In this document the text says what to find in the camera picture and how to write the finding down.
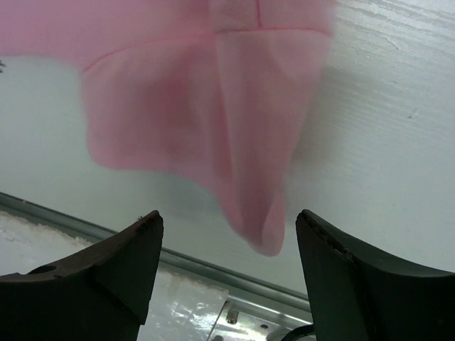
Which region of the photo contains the pink t shirt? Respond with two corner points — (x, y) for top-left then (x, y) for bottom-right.
(1, 0), (336, 256)

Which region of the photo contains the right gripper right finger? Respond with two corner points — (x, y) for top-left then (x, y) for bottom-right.
(296, 210), (454, 341)

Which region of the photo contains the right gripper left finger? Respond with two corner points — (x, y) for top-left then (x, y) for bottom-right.
(1, 211), (164, 340)

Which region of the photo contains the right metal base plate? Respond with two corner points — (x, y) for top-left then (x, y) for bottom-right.
(208, 296), (312, 341)

